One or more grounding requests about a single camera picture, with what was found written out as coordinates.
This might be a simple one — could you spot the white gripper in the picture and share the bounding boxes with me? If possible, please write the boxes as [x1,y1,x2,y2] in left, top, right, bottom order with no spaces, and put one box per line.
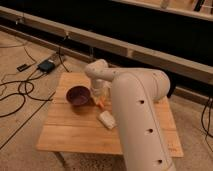
[90,79,111,105]

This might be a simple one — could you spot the orange pepper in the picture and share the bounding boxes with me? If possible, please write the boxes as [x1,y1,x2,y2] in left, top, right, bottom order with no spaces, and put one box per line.
[97,99,105,109]

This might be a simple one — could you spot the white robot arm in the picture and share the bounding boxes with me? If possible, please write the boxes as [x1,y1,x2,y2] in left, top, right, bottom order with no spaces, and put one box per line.
[85,59,176,171]

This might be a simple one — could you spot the dark purple ceramic bowl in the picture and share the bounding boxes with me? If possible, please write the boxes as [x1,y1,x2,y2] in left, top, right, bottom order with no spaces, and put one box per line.
[66,86,90,106]

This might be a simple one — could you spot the white sponge block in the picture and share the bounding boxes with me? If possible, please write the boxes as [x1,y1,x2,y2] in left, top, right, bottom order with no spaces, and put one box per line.
[98,111,116,130]

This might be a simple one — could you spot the black power adapter box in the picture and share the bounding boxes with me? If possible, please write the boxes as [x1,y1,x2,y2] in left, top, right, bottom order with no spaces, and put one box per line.
[38,60,55,73]

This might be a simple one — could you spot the wooden table leg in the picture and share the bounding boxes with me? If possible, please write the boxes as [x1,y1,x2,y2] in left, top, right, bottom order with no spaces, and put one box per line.
[53,152,66,168]

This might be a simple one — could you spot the small black device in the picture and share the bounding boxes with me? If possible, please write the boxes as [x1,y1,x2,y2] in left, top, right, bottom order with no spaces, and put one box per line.
[17,64,30,72]

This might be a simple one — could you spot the black floor cable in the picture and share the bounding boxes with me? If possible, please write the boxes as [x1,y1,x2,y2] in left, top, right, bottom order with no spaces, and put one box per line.
[0,39,73,119]

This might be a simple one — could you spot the black cable right side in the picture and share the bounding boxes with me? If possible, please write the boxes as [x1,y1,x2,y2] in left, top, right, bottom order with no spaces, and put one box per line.
[200,96,213,154]

